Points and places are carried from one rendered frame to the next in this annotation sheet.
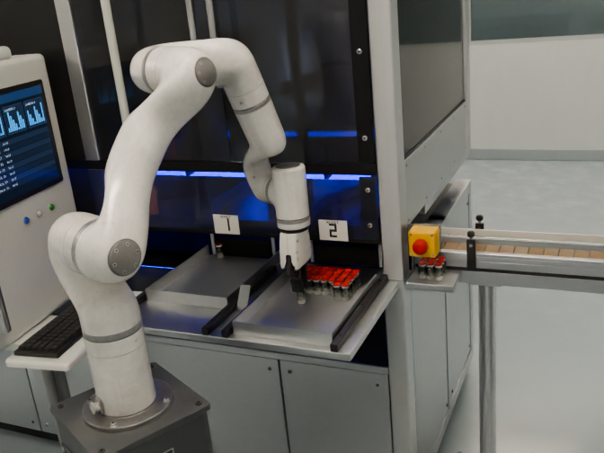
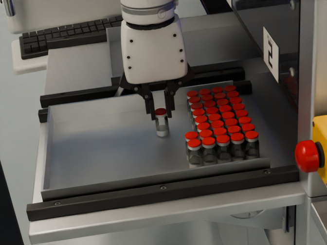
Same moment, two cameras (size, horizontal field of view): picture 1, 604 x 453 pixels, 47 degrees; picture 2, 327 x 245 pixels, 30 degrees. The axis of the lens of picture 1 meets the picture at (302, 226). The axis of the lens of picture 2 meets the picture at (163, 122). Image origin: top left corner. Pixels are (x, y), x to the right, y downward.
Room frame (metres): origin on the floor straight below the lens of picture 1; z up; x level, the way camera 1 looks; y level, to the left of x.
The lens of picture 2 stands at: (1.24, -0.76, 1.44)
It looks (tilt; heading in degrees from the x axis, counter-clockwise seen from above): 31 degrees down; 61
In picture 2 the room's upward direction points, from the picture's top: 6 degrees counter-clockwise
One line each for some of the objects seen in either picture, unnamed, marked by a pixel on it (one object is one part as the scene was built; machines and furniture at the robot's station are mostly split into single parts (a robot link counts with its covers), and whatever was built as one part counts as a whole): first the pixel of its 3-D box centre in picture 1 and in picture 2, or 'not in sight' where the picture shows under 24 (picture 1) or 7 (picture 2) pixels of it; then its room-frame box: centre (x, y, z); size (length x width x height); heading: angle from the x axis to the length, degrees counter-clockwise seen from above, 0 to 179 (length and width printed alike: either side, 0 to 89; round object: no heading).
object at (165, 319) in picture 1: (259, 297); (166, 100); (1.74, 0.14, 0.87); 0.70 x 0.48 x 0.02; 65
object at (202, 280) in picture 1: (217, 274); (188, 47); (1.87, 0.26, 0.90); 0.34 x 0.26 x 0.04; 155
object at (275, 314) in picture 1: (308, 302); (149, 138); (1.62, 0.00, 0.90); 0.34 x 0.26 x 0.04; 155
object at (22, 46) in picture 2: (77, 318); (93, 32); (1.84, 0.68, 0.82); 0.40 x 0.14 x 0.02; 162
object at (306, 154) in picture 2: (421, 246); (311, 155); (1.69, -0.30, 0.99); 0.04 x 0.04 x 0.04; 65
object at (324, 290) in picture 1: (320, 286); (200, 127); (1.70, -0.03, 0.90); 0.18 x 0.02 x 0.05; 65
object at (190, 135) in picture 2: (337, 291); (192, 147); (1.66, -0.08, 0.90); 0.02 x 0.02 x 0.05
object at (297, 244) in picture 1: (296, 244); (153, 45); (1.66, 0.02, 1.05); 0.10 x 0.08 x 0.11; 155
